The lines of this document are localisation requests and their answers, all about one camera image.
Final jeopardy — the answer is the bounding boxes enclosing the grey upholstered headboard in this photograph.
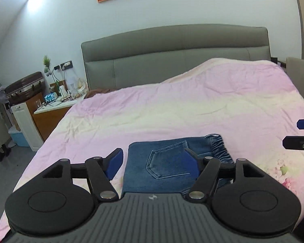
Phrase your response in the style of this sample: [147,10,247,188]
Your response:
[81,24,271,90]

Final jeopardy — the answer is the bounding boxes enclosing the small green plant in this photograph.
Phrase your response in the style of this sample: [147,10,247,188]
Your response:
[43,55,52,76]

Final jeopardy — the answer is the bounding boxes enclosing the blue denim jeans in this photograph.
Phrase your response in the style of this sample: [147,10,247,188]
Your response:
[122,134,233,194]

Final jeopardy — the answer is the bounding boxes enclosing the brown pillow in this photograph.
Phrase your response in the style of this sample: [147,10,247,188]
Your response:
[84,88,115,99]

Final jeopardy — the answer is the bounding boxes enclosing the black shoes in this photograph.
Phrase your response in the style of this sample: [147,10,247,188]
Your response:
[0,144,11,162]

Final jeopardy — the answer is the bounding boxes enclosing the pink bed sheet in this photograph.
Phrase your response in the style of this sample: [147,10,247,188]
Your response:
[3,59,304,242]

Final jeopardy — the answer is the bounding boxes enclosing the wooden bedside table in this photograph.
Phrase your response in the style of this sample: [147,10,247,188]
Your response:
[32,95,84,141]

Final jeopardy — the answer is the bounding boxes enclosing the brown suitcase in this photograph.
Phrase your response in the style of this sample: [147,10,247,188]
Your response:
[5,71,45,106]

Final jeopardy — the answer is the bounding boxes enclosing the wall power outlet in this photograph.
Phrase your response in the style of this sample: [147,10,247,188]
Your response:
[60,60,73,71]

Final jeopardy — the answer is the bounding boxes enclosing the blue plastic bin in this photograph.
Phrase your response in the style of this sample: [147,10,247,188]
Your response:
[8,126,29,147]

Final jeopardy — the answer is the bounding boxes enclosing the standing fan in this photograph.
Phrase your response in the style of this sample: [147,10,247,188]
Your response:
[0,83,11,130]

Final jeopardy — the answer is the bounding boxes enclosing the grey bedside chair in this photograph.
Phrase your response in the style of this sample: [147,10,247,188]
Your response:
[286,57,304,98]

